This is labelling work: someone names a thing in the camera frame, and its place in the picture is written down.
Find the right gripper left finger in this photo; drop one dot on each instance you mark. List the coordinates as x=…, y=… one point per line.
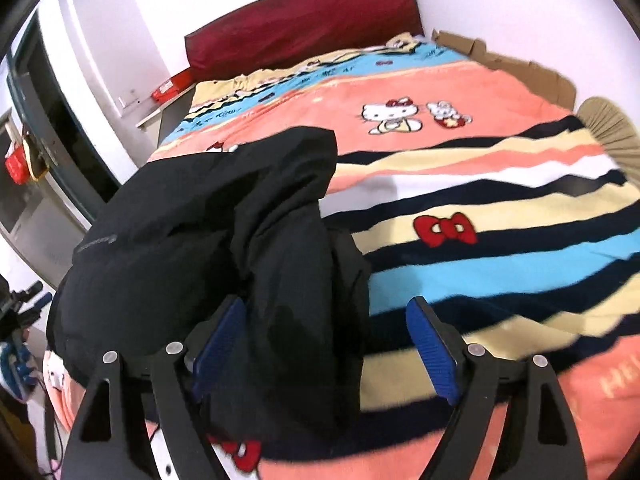
x=109, y=439

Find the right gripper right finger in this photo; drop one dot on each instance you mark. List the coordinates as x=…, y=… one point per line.
x=539, y=438

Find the black hooded winter coat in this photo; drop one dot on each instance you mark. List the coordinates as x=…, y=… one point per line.
x=188, y=232

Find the yellow hanging bag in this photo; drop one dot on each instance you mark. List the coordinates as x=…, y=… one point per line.
x=36, y=163

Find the red hanging bag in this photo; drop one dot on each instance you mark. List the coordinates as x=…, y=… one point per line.
x=16, y=164

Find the dark green door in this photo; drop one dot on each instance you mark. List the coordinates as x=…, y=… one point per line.
x=76, y=165

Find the white bedside shelf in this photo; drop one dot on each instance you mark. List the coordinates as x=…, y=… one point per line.
x=158, y=125

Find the Hello Kitty striped blanket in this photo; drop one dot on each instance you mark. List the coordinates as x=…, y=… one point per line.
x=460, y=186

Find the red box on shelf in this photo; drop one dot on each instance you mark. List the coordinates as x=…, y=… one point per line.
x=173, y=86

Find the beige woven fan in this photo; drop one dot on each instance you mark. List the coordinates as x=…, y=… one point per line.
x=615, y=132

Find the brown cardboard sheet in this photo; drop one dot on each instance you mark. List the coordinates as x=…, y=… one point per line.
x=539, y=79

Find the dark red headboard cushion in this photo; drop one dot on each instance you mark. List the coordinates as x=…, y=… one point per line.
x=281, y=33

